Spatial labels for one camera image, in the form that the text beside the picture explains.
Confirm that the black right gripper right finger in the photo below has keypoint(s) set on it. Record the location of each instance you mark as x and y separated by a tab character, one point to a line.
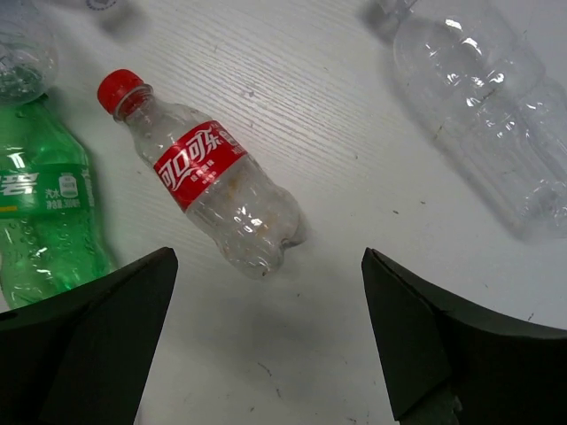
446	360

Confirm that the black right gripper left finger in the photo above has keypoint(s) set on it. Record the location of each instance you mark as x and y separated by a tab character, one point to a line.
83	357

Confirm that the green sprite bottle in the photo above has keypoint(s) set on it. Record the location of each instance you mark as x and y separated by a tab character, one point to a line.
51	231

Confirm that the red cap cola bottle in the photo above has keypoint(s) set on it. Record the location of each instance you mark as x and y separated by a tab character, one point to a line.
218	185

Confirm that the large clear plastic bottle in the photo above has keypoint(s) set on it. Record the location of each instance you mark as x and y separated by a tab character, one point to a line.
483	96

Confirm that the clear bottle blue label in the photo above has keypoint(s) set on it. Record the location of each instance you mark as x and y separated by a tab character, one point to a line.
29	58

